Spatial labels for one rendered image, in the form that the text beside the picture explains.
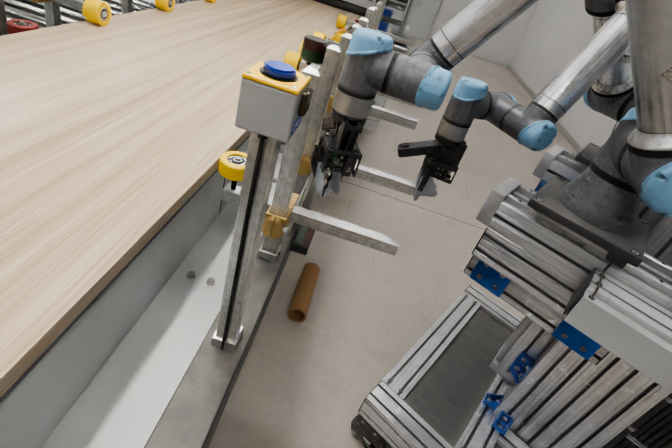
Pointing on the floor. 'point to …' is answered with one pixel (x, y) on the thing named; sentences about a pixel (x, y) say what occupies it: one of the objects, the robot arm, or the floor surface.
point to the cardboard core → (303, 293)
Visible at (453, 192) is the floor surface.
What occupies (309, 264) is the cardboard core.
